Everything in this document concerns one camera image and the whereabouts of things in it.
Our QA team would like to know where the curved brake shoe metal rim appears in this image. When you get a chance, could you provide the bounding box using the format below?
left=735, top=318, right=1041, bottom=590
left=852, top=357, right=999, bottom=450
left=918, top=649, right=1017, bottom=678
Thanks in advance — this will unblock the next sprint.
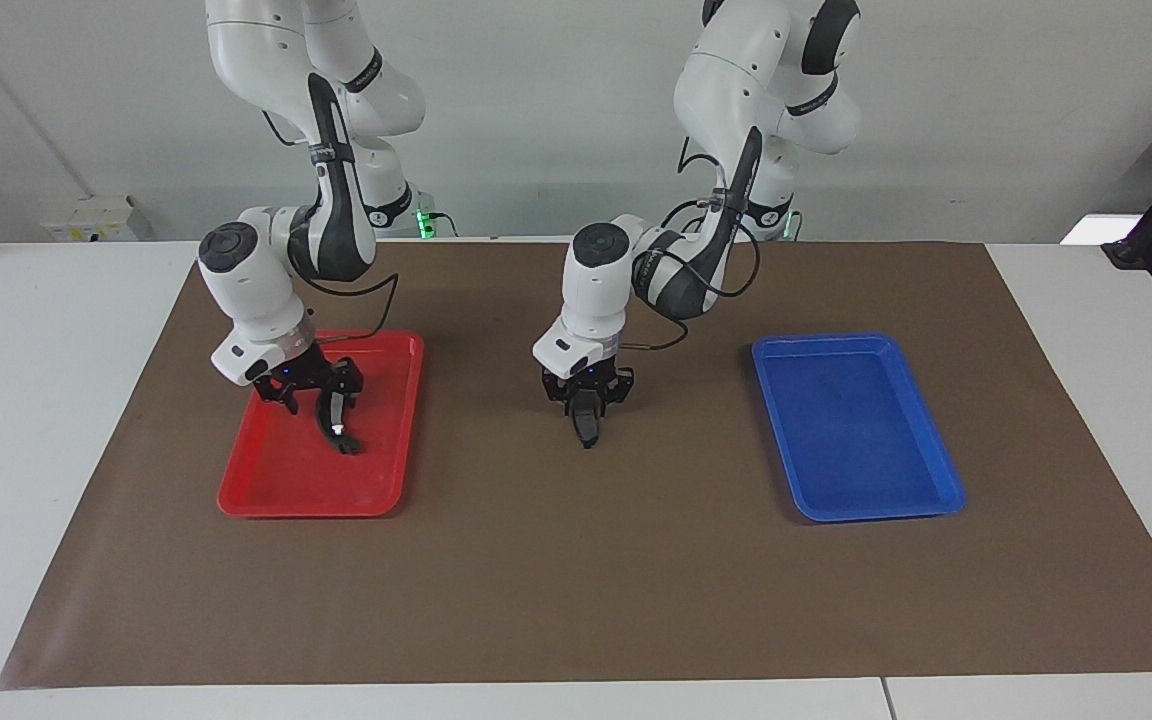
left=310, top=385, right=364, bottom=457

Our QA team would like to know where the red plastic tray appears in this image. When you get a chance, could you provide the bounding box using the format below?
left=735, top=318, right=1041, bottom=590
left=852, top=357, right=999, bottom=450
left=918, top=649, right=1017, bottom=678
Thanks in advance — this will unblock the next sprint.
left=217, top=330, right=426, bottom=519

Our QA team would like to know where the brown table mat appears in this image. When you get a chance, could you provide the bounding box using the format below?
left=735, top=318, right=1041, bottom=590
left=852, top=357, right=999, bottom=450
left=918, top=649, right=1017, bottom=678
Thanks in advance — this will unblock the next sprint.
left=0, top=240, right=1152, bottom=691

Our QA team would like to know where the blue plastic tray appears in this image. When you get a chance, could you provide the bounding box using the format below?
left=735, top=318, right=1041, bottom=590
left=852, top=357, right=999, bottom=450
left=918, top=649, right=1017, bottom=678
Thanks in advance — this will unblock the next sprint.
left=751, top=333, right=967, bottom=524

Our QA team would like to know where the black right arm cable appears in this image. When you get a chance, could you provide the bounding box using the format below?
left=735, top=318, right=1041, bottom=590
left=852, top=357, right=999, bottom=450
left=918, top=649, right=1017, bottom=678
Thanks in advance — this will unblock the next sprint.
left=308, top=272, right=400, bottom=344

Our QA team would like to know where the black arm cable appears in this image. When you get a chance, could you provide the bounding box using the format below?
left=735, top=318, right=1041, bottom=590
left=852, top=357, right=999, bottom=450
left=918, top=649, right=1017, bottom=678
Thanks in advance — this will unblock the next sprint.
left=308, top=272, right=400, bottom=344
left=622, top=130, right=763, bottom=352

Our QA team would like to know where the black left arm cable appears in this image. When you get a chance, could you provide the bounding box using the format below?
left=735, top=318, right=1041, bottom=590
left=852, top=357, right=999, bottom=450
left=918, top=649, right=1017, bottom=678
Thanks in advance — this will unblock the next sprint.
left=622, top=130, right=763, bottom=352

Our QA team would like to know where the white wall socket box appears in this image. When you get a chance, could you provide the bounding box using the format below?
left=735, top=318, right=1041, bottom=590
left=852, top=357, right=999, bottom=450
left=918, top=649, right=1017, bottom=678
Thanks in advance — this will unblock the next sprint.
left=40, top=195, right=153, bottom=244

